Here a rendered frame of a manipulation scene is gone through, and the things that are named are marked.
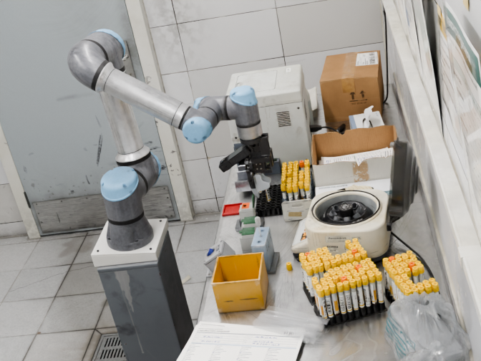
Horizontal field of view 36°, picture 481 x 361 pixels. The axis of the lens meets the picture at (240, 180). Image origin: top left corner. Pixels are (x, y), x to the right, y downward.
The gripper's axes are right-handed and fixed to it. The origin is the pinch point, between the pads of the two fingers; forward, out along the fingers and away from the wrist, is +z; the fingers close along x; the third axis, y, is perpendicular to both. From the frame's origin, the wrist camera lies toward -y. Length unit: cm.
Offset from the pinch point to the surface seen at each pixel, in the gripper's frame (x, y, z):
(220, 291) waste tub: -44.9, -5.2, 4.5
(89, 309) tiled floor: 81, -111, 99
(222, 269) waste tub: -32.2, -7.1, 5.9
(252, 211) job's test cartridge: -2.0, -1.7, 5.2
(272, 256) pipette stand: -21.9, 5.8, 9.7
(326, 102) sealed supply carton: 77, 20, 3
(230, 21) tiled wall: 168, -30, -11
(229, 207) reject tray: 13.5, -12.7, 11.4
